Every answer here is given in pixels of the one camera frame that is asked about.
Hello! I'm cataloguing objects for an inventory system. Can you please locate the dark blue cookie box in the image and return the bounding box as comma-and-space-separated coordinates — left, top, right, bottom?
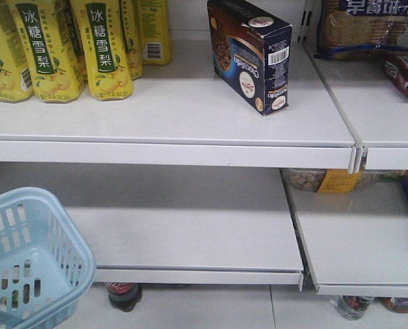
207, 1, 292, 116

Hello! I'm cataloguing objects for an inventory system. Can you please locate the light blue shopping basket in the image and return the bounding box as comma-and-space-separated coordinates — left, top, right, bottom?
0, 187, 96, 328

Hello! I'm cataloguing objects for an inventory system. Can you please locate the white store shelving unit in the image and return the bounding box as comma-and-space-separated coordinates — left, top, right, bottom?
0, 1, 408, 297

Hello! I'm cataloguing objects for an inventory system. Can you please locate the yellow labelled biscuit tub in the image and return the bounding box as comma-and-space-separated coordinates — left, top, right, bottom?
281, 168, 405, 194

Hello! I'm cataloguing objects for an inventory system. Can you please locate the dark cola bottle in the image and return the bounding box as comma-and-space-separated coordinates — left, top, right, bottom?
105, 282, 143, 313

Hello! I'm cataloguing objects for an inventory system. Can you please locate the yellow pear drink bottle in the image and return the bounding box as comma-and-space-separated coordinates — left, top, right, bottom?
0, 1, 34, 103
120, 0, 143, 80
137, 0, 172, 65
71, 1, 133, 101
7, 1, 84, 103

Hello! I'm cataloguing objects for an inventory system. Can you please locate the clear breakfast biscuit bag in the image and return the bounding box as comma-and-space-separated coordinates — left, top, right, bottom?
317, 0, 408, 60

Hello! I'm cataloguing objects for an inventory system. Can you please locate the clear bottle red label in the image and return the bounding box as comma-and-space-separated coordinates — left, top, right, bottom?
337, 295, 374, 321

